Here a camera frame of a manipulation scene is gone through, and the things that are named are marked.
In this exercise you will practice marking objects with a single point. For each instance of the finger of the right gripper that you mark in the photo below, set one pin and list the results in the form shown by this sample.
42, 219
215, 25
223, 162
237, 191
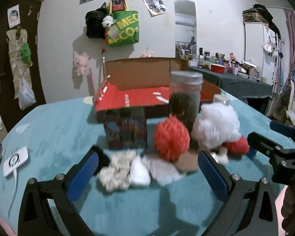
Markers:
251, 153
281, 128

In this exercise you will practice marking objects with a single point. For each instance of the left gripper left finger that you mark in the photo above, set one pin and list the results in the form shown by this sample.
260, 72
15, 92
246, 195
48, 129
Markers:
35, 215

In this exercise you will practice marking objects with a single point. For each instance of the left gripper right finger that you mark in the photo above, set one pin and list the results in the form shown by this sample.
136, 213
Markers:
248, 206

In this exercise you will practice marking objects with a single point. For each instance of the red knitted plush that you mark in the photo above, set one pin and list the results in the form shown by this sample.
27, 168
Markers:
241, 147

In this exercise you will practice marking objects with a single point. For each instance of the white furry star plush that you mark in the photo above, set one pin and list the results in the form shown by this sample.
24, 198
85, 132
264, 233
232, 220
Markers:
220, 154

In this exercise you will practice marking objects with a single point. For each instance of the white mesh pouf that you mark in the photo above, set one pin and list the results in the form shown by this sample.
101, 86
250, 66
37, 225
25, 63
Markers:
216, 124

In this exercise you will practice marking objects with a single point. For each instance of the beige round powder puff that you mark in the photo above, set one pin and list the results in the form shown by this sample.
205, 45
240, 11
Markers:
187, 162

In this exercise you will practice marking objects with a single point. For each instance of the orange-red mesh pouf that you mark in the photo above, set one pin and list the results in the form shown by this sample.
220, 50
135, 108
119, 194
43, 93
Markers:
171, 139

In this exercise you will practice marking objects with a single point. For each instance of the white wipe packet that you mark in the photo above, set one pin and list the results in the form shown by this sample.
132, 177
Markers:
144, 169

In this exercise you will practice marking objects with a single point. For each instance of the speckled cream scrunchie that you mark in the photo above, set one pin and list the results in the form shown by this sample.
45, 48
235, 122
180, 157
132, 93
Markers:
115, 177

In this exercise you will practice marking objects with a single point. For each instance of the black pom-pom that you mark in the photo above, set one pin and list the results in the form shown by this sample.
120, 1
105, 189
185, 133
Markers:
104, 160

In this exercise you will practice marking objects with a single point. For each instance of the person's right hand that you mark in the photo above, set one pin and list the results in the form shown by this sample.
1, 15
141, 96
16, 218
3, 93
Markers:
288, 211

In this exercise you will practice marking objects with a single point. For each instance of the dark tablecloth side table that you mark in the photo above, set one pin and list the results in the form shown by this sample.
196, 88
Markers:
255, 94

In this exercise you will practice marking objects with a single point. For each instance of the white power bank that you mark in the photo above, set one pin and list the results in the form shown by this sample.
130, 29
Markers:
16, 160

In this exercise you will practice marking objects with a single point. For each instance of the small glass jar gold contents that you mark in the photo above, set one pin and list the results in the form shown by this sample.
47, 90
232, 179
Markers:
218, 98

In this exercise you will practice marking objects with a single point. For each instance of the teal plush table cover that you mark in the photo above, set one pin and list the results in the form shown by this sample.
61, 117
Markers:
59, 135

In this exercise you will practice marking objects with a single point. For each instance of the red bowl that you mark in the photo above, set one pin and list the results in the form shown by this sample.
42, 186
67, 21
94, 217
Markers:
217, 68

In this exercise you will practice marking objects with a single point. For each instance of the white refrigerator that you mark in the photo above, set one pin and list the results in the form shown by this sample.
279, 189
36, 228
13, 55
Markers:
262, 47

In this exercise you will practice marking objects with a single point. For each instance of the large glass jar dark contents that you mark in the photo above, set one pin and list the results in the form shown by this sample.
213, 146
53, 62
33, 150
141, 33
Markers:
184, 97

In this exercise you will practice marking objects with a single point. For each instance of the white plastic bag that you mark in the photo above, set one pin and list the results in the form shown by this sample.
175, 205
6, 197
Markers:
26, 95

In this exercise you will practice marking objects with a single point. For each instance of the colourful beauty cream box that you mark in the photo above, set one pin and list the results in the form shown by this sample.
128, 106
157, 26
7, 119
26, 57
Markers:
126, 128

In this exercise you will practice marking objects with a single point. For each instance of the red cardboard box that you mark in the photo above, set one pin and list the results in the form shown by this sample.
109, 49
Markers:
141, 82

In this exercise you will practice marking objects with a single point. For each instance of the green plush on door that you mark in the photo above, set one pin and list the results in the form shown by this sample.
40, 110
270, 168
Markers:
25, 54

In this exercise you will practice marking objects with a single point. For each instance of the green tote bag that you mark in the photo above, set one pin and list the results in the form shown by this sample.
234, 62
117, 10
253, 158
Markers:
125, 30

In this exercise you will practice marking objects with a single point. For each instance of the small panda plush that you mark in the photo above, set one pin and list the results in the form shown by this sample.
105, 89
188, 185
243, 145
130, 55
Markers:
108, 21

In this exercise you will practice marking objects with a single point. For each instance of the black hanging bag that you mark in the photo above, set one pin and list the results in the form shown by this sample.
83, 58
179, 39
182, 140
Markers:
94, 20

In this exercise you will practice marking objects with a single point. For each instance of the dark wooden door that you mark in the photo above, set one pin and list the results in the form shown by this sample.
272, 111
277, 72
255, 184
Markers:
18, 25

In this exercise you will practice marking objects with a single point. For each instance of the wall mirror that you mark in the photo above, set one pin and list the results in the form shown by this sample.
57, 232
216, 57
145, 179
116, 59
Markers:
185, 28

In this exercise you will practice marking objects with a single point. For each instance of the pink plush on wall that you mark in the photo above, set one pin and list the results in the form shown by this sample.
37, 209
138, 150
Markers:
80, 62

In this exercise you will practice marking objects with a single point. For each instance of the photo poster on wall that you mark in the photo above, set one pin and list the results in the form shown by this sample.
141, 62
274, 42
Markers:
155, 7

